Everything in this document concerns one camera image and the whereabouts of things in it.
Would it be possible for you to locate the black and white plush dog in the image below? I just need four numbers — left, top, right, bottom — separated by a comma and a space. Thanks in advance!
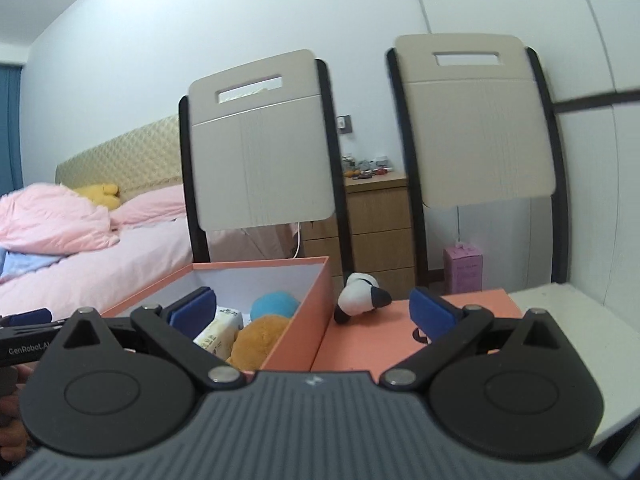
334, 272, 393, 324

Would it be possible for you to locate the blue plush toy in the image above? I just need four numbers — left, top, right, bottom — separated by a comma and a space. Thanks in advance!
250, 291, 301, 322

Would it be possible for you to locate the beige chair with black frame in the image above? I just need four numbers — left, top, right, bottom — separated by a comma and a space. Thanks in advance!
386, 34, 572, 292
178, 49, 357, 286

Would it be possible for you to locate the orange cardboard box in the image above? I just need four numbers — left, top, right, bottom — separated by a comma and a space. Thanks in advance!
100, 256, 331, 375

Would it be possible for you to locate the person's left hand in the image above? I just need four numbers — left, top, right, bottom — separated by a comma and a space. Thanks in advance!
0, 366, 36, 448

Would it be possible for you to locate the light blue blanket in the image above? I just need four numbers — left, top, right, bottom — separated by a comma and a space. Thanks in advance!
0, 248, 67, 284

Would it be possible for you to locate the black cable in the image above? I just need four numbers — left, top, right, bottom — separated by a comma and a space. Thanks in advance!
553, 90, 640, 113

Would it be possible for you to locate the pink carton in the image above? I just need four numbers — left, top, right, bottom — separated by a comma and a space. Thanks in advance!
443, 243, 484, 295

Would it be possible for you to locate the white tissue packet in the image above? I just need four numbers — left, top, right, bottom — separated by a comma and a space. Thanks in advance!
193, 306, 245, 361

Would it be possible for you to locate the cluster of small bedside things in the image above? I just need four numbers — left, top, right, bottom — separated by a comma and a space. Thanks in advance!
341, 154, 394, 180

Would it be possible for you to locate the beige quilted headboard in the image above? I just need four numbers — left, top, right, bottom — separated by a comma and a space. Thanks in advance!
55, 115, 184, 202

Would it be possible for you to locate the white desktop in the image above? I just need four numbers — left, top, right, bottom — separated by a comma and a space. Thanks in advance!
505, 282, 640, 443

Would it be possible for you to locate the blue curtain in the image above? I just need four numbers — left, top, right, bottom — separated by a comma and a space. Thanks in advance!
0, 62, 24, 196

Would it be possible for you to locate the pink duvet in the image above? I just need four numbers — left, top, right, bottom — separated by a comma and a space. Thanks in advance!
0, 183, 121, 257

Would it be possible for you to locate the wooden nightstand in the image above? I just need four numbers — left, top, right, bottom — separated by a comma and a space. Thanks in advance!
300, 172, 417, 299

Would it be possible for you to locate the yellow plush toy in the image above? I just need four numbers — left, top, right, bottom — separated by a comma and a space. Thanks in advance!
73, 183, 122, 210

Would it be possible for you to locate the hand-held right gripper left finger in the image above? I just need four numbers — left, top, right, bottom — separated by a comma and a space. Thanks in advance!
42, 287, 247, 392

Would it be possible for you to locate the pink pillow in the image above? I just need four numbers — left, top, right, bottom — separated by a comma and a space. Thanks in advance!
109, 184, 189, 229

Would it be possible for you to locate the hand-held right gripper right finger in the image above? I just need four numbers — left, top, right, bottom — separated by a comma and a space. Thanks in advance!
380, 287, 583, 392

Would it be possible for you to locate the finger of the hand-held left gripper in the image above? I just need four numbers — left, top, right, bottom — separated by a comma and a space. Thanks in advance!
0, 309, 55, 330

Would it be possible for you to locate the brown plush toy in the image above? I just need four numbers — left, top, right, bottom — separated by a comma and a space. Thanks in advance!
226, 314, 291, 372

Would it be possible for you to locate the orange box lid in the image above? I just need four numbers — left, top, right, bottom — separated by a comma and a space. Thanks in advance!
312, 287, 526, 375

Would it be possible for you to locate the bed with pink sheet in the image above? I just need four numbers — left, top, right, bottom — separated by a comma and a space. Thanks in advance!
0, 217, 297, 317

